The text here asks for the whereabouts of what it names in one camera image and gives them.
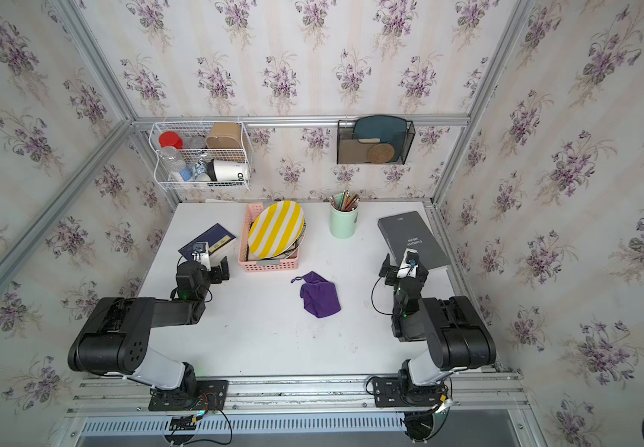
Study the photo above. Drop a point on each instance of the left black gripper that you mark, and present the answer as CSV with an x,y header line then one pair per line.
x,y
217,273

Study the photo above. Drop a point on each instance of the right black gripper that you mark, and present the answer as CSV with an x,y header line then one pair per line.
x,y
392,271

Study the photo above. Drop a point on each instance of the yellow striped round plate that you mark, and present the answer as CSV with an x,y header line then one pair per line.
x,y
276,229

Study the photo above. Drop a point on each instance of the purple knitted cloth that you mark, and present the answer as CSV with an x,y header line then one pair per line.
x,y
319,295

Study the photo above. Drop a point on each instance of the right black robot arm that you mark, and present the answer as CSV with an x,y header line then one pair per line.
x,y
456,338

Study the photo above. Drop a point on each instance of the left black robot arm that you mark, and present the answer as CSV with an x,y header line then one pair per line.
x,y
115,338

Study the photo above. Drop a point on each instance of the teal plate in organizer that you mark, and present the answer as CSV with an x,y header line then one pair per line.
x,y
385,128

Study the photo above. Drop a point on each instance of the navy blue book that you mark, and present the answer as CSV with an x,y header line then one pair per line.
x,y
220,243

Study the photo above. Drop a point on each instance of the mint green pencil cup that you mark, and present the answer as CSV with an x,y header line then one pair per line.
x,y
342,223

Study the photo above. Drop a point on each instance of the pink perforated plastic basket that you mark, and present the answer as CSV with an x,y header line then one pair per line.
x,y
287,262

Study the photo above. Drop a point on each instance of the bundle of coloured pencils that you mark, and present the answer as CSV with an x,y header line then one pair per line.
x,y
344,201

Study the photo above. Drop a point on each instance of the white mug with black print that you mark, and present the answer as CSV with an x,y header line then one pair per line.
x,y
222,171

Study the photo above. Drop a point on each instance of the round woven coaster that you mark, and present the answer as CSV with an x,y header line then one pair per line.
x,y
381,153

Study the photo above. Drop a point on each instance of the clear plastic bottle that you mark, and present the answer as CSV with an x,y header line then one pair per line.
x,y
175,163

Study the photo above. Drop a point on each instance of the red capped jar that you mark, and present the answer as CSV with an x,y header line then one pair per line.
x,y
170,139

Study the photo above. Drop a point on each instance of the small circuit board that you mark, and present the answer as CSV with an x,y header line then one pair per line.
x,y
183,423

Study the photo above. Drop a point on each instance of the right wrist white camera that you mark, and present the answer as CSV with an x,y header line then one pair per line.
x,y
409,264

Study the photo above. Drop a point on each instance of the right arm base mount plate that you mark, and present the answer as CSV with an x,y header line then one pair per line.
x,y
393,392

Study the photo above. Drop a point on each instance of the white wire wall basket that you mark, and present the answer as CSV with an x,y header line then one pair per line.
x,y
197,155

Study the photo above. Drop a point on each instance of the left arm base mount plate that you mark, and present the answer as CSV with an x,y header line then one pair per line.
x,y
207,395

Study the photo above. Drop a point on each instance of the black mesh wall organizer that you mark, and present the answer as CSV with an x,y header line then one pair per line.
x,y
351,151

